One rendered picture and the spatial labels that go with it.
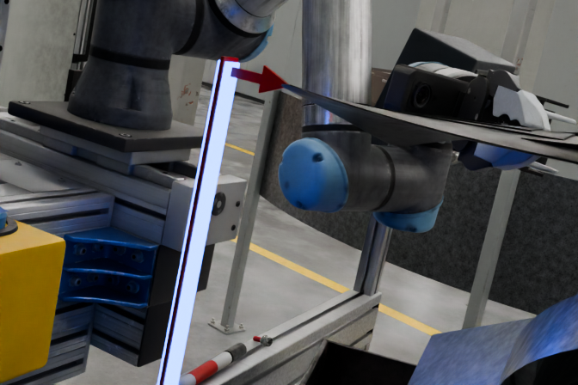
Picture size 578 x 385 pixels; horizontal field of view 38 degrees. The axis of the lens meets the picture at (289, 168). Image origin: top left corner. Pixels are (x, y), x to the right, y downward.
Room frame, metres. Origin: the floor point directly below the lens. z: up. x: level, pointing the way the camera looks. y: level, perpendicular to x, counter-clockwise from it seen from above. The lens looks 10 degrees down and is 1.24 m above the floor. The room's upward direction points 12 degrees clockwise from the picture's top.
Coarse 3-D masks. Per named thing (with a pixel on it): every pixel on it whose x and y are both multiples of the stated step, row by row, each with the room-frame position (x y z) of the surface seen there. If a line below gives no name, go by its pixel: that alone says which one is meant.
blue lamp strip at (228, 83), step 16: (224, 64) 0.72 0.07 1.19; (224, 80) 0.72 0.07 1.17; (224, 96) 0.72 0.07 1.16; (224, 112) 0.73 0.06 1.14; (224, 128) 0.73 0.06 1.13; (208, 160) 0.72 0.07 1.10; (208, 176) 0.72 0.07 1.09; (208, 192) 0.73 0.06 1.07; (208, 208) 0.73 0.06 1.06; (208, 224) 0.74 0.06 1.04; (192, 240) 0.72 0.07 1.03; (192, 256) 0.72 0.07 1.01; (192, 272) 0.72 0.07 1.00; (192, 288) 0.73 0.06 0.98; (192, 304) 0.73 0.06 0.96; (176, 320) 0.72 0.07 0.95; (176, 336) 0.72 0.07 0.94; (176, 352) 0.72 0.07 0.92; (176, 368) 0.73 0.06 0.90; (176, 384) 0.73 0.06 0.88
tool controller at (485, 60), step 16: (416, 32) 1.26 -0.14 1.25; (432, 32) 1.31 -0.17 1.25; (416, 48) 1.26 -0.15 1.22; (432, 48) 1.25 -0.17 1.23; (448, 48) 1.24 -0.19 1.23; (464, 48) 1.30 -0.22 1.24; (480, 48) 1.45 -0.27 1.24; (448, 64) 1.23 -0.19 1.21; (464, 64) 1.22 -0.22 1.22; (480, 64) 1.24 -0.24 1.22; (496, 64) 1.33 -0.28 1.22; (512, 64) 1.43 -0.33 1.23; (384, 96) 1.27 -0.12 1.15; (384, 144) 1.26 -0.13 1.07
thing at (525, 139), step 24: (312, 96) 0.60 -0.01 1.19; (360, 120) 0.72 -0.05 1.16; (384, 120) 0.69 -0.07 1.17; (408, 120) 0.58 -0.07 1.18; (432, 120) 0.60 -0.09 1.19; (456, 120) 0.63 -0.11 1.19; (480, 120) 0.64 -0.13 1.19; (408, 144) 0.78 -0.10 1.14; (504, 144) 0.56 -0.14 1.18; (528, 144) 0.57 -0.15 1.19; (552, 144) 0.58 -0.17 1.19; (576, 144) 0.57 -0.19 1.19
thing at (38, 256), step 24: (0, 240) 0.49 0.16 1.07; (24, 240) 0.50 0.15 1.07; (48, 240) 0.51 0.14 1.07; (0, 264) 0.47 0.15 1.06; (24, 264) 0.48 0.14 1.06; (48, 264) 0.50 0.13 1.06; (0, 288) 0.47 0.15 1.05; (24, 288) 0.49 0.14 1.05; (48, 288) 0.51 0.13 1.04; (0, 312) 0.47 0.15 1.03; (24, 312) 0.49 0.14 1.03; (48, 312) 0.51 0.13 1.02; (0, 336) 0.47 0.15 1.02; (24, 336) 0.49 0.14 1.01; (48, 336) 0.51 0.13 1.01; (0, 360) 0.48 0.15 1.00; (24, 360) 0.50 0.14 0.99
